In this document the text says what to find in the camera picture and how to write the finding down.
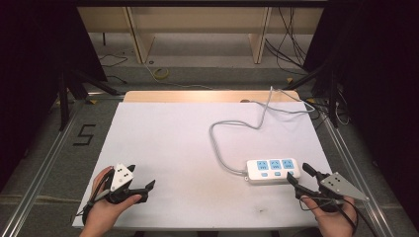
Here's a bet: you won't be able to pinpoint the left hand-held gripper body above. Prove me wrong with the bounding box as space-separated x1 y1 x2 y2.
104 162 143 204

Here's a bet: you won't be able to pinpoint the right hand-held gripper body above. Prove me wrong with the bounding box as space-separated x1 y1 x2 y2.
314 171 371 213

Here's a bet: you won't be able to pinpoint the white power strip blue sockets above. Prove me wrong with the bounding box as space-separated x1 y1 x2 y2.
245 157 302 186

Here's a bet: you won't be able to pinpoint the person's right hand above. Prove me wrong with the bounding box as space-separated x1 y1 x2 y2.
300 195 359 237

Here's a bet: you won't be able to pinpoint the person's left hand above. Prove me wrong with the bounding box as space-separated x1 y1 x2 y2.
78 166 143 237

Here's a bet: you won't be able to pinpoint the white table mat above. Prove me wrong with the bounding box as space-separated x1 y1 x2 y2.
71 101 333 231

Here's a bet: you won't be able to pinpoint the black metal stand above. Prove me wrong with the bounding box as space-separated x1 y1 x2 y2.
56 63 123 132
282 60 341 129

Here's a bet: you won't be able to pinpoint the yellow tape roll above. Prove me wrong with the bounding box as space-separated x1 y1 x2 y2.
153 66 171 81

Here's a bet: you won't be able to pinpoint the dark curtain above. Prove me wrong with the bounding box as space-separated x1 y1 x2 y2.
301 0 419 230
0 0 109 194

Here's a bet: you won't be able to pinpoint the light wooden shelf unit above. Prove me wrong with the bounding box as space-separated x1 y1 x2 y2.
76 6 326 65

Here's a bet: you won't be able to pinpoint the aluminium floor rail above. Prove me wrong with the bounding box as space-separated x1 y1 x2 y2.
0 92 126 237
320 113 396 237

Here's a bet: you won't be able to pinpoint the right hand-held gripper black cable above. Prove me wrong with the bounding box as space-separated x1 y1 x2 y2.
298 197 378 237

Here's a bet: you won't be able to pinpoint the hand-held gripper black cable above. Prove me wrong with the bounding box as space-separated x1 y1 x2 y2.
298 197 378 237
75 169 116 219

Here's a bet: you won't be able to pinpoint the left hand-held gripper black cable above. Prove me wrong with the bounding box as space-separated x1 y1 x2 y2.
75 169 116 219

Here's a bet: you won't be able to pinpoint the white cable by stand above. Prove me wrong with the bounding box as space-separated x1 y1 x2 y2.
333 98 351 126

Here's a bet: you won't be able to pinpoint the grey power strip cable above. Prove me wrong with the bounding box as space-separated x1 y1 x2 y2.
209 85 317 176

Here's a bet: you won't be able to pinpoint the thin white floor cable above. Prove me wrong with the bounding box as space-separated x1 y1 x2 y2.
143 62 214 91

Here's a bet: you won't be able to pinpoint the thin black floor cable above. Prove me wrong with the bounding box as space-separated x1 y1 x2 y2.
98 53 129 85

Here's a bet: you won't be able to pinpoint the black floor cable bundle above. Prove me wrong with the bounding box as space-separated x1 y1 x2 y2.
264 7 318 77

